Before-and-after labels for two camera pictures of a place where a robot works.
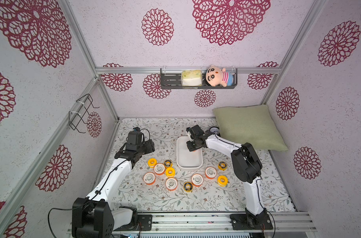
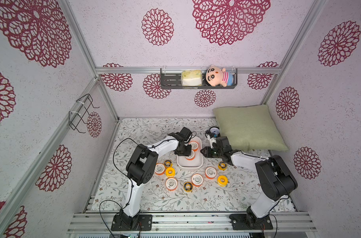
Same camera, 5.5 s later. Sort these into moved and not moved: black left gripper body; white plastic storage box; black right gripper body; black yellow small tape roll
Moved: black left gripper body; black right gripper body
Not moved: white plastic storage box; black yellow small tape roll
